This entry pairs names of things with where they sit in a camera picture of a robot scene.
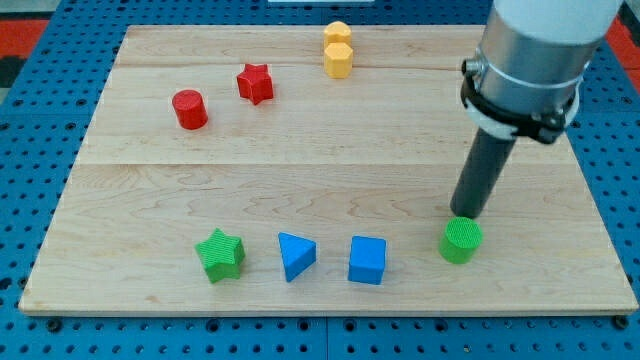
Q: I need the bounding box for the blue triangle block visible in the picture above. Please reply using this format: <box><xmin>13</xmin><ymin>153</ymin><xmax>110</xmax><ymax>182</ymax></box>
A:
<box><xmin>278</xmin><ymin>232</ymin><xmax>317</xmax><ymax>282</ymax></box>

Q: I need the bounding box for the red cylinder block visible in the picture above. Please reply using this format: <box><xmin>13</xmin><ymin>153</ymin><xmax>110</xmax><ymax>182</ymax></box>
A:
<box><xmin>172</xmin><ymin>89</ymin><xmax>208</xmax><ymax>130</ymax></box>

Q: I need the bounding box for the yellow hexagon block rear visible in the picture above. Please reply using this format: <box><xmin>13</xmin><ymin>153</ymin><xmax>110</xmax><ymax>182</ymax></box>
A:
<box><xmin>323</xmin><ymin>21</ymin><xmax>352</xmax><ymax>48</ymax></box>

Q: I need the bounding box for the green cylinder block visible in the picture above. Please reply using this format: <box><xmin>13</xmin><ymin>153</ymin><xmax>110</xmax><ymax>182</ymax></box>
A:
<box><xmin>438</xmin><ymin>217</ymin><xmax>483</xmax><ymax>264</ymax></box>

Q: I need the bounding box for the black clamp ring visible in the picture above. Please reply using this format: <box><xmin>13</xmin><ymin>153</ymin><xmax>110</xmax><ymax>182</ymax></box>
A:
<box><xmin>460</xmin><ymin>58</ymin><xmax>577</xmax><ymax>146</ymax></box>

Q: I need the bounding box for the red star block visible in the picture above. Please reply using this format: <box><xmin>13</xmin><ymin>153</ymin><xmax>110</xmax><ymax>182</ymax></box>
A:
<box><xmin>236</xmin><ymin>64</ymin><xmax>274</xmax><ymax>105</ymax></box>

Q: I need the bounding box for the blue cube block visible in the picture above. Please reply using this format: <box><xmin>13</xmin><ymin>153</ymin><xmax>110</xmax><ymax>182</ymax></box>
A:
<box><xmin>348</xmin><ymin>236</ymin><xmax>387</xmax><ymax>285</ymax></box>

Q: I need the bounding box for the yellow hexagon block front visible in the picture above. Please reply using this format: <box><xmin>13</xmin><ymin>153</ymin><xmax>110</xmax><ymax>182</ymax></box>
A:
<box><xmin>324</xmin><ymin>42</ymin><xmax>353</xmax><ymax>79</ymax></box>

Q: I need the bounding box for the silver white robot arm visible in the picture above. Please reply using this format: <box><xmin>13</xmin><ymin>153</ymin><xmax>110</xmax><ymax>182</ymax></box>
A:
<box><xmin>461</xmin><ymin>0</ymin><xmax>622</xmax><ymax>144</ymax></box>

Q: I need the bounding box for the yellow hexagon block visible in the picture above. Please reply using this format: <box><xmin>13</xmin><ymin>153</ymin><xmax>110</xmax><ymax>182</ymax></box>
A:
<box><xmin>324</xmin><ymin>42</ymin><xmax>353</xmax><ymax>79</ymax></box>
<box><xmin>323</xmin><ymin>21</ymin><xmax>352</xmax><ymax>48</ymax></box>

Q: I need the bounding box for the green star block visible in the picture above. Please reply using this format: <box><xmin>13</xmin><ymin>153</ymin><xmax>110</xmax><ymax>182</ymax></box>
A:
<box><xmin>194</xmin><ymin>228</ymin><xmax>245</xmax><ymax>283</ymax></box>

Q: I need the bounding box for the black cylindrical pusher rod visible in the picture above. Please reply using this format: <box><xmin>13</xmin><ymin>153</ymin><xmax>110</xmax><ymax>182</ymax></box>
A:
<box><xmin>450</xmin><ymin>128</ymin><xmax>516</xmax><ymax>219</ymax></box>

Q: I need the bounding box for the wooden board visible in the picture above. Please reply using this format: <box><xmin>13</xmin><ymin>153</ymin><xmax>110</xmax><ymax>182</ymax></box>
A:
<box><xmin>19</xmin><ymin>25</ymin><xmax>638</xmax><ymax>317</ymax></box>

